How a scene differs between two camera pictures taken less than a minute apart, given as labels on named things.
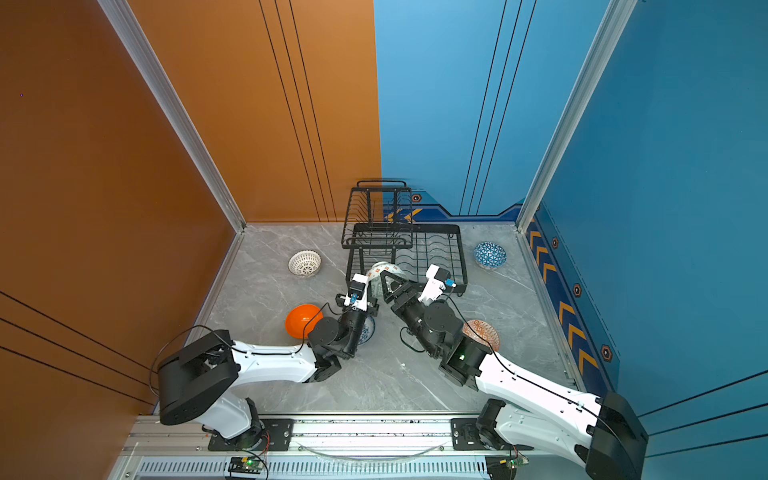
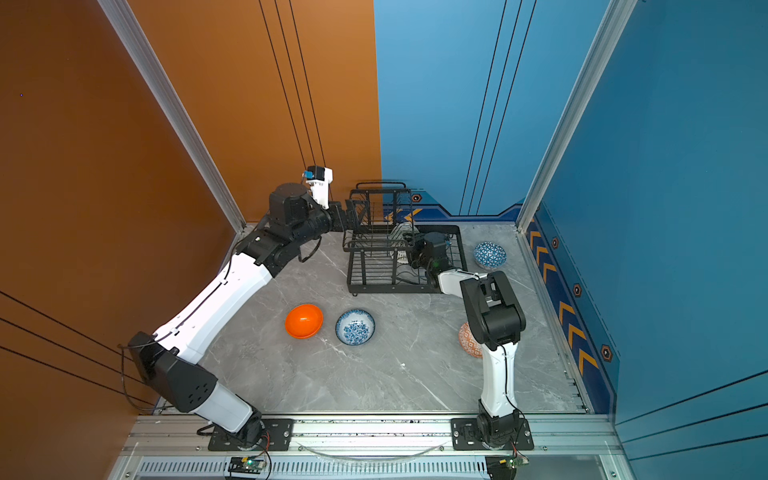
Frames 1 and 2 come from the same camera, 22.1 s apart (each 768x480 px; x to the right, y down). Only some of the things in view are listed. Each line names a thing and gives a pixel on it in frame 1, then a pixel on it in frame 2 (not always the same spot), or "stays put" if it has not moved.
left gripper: x=370 y=311 to x=337 y=224
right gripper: x=400 y=309 to x=420 y=241
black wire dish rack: x=378 y=228 stays put
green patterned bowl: x=374 y=277 to x=405 y=231
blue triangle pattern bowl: x=489 y=255 stays put
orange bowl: x=298 y=318 stays put
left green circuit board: x=245 y=465 stays put
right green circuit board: x=503 y=467 stays put
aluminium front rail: x=311 y=433 stays put
